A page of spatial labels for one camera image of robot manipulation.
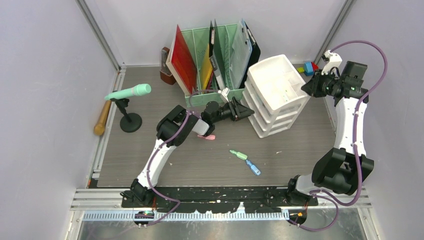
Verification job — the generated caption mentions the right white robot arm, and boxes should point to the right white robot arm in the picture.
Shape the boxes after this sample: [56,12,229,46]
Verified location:
[285,61,374,205]

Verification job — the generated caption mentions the pink highlighter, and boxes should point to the pink highlighter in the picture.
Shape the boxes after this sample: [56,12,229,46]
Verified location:
[197,134,216,141]

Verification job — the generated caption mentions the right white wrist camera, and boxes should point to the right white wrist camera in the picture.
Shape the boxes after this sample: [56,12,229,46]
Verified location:
[321,50,343,75]

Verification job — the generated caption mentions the white drawer organizer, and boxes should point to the white drawer organizer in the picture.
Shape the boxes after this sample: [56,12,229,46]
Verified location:
[241,54,310,139]

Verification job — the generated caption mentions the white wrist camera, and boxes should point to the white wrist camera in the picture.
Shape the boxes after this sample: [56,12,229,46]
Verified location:
[217,87,230,103]
[321,50,343,75]

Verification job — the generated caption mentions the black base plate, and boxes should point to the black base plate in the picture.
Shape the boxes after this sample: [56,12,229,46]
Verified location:
[120,186,318,214]

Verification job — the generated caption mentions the black clipboard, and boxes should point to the black clipboard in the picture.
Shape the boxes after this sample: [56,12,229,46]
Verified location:
[240,24,261,89]

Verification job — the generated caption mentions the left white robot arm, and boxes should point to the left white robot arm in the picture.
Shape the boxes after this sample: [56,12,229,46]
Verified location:
[130,98,255,207]

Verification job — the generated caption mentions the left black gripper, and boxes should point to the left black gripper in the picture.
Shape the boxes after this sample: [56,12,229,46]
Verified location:
[212,97,255,124]

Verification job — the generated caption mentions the green file organizer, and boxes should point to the green file organizer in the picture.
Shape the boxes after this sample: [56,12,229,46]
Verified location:
[181,23,244,107]

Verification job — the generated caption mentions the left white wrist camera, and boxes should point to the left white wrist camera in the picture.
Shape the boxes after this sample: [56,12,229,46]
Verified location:
[217,87,230,103]

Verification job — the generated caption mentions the brown round object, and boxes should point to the brown round object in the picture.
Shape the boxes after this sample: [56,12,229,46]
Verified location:
[159,47,176,85]

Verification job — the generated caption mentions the black book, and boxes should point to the black book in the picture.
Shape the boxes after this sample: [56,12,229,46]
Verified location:
[208,20,227,90]

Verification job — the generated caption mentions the red notebook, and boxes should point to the red notebook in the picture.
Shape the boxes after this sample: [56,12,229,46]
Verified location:
[165,24,198,97]

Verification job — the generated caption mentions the yellow book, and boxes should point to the yellow book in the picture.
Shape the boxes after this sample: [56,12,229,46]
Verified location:
[200,43,213,90]

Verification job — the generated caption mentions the green highlighter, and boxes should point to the green highlighter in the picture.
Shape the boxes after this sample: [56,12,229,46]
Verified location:
[229,149,248,161]

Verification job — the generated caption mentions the colourful toy blocks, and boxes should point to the colourful toy blocks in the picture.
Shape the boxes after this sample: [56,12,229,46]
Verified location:
[296,61,319,76]

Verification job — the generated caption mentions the black microphone stand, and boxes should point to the black microphone stand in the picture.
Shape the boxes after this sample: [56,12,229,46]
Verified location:
[111,98,143,133]

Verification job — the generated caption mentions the mint green microphone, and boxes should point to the mint green microphone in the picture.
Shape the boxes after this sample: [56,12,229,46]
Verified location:
[104,83,152,101]

